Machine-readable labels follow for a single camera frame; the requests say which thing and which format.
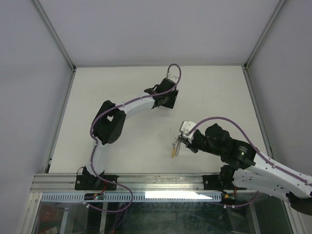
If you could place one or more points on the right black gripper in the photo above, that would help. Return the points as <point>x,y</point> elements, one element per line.
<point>190,146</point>

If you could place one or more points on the left aluminium frame post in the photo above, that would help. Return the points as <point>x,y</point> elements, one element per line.
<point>69,81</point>

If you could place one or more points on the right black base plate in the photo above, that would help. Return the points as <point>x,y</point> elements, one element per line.
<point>221,183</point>

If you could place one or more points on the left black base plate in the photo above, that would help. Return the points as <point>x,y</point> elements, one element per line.
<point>92,183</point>

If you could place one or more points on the right aluminium frame post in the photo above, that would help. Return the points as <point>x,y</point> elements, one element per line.
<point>246,68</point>

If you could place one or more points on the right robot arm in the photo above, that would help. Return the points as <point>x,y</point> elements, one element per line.
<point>245,167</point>

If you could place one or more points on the aluminium frame post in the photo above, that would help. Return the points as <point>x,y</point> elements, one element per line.
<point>246,68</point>
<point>69,81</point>

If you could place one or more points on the aluminium mounting rail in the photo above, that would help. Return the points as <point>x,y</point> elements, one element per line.
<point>65,182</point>

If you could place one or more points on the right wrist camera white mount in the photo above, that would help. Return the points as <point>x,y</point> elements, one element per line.
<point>185,130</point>

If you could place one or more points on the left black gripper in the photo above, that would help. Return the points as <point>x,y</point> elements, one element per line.
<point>173,94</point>

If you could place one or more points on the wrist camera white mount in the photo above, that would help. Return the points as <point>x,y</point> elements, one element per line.
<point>185,130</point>
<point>171,74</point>

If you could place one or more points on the white slotted cable duct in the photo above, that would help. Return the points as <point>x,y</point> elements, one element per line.
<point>148,196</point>

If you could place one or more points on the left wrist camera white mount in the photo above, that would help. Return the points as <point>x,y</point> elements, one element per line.
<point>171,74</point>

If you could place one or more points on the large keyring with yellow grip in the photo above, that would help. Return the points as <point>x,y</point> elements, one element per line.
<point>176,147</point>

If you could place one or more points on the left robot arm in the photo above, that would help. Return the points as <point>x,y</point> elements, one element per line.
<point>107,126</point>

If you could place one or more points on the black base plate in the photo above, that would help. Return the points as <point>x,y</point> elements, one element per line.
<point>92,183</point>
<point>221,183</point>

